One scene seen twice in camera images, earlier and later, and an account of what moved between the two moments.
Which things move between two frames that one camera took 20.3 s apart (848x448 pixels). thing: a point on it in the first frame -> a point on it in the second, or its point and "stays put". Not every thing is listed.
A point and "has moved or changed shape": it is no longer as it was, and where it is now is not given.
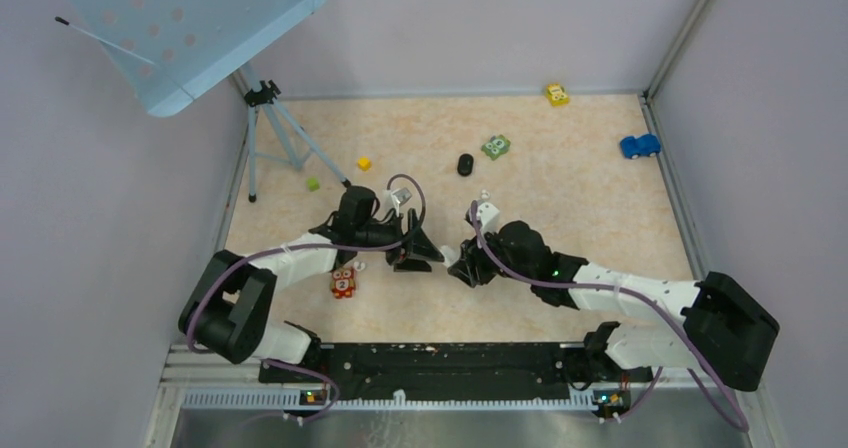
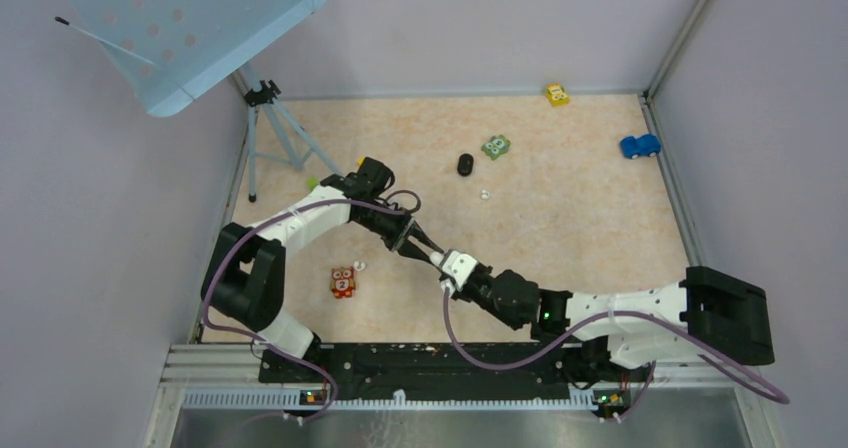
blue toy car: [647, 144] stays put
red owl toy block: [343, 283] stays put
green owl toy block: [496, 147] stays put
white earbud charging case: [452, 255] has moved or changed shape
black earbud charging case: [465, 165] stays put
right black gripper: [471, 268] -> [463, 292]
